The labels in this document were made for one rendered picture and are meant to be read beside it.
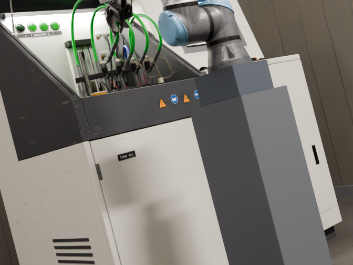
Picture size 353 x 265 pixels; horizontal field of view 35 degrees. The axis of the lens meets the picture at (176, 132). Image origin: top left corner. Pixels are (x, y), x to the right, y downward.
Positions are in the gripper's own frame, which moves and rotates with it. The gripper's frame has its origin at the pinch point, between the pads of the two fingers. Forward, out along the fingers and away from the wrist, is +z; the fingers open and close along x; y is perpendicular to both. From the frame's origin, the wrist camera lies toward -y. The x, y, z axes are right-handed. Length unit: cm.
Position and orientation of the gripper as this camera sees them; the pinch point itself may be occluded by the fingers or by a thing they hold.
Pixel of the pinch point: (116, 30)
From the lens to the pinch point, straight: 238.8
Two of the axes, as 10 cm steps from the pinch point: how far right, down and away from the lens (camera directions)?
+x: 7.7, -4.2, 4.7
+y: 6.3, 5.3, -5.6
